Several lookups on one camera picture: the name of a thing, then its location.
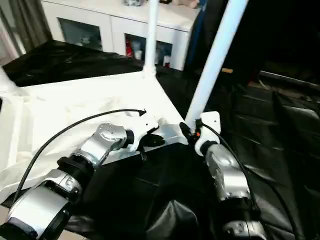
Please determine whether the black table mat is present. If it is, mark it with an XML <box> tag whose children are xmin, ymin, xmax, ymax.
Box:
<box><xmin>0</xmin><ymin>39</ymin><xmax>320</xmax><ymax>240</ymax></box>

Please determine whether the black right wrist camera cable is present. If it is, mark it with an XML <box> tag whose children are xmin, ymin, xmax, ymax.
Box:
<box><xmin>199</xmin><ymin>122</ymin><xmax>301</xmax><ymax>240</ymax></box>

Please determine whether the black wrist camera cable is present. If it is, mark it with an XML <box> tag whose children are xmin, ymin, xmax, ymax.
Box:
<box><xmin>12</xmin><ymin>108</ymin><xmax>148</xmax><ymax>203</ymax></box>
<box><xmin>199</xmin><ymin>122</ymin><xmax>301</xmax><ymax>240</ymax></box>

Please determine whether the long dark metal rod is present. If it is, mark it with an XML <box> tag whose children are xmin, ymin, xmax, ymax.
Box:
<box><xmin>258</xmin><ymin>70</ymin><xmax>320</xmax><ymax>88</ymax></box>

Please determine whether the white cabinet with glass doors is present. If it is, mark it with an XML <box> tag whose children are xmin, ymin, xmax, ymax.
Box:
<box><xmin>41</xmin><ymin>0</ymin><xmax>201</xmax><ymax>71</ymax></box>

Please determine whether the white plastic table top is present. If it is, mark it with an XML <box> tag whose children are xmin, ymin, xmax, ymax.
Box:
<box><xmin>0</xmin><ymin>69</ymin><xmax>191</xmax><ymax>201</ymax></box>

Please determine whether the grey curtain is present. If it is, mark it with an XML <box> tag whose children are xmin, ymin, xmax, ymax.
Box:
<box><xmin>9</xmin><ymin>0</ymin><xmax>53</xmax><ymax>53</ymax></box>

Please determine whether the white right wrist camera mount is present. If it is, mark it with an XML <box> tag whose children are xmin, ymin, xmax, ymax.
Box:
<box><xmin>194</xmin><ymin>111</ymin><xmax>222</xmax><ymax>156</ymax></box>

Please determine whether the black left wrist camera cable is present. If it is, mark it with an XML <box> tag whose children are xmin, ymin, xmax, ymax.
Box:
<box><xmin>12</xmin><ymin>108</ymin><xmax>148</xmax><ymax>203</ymax></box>

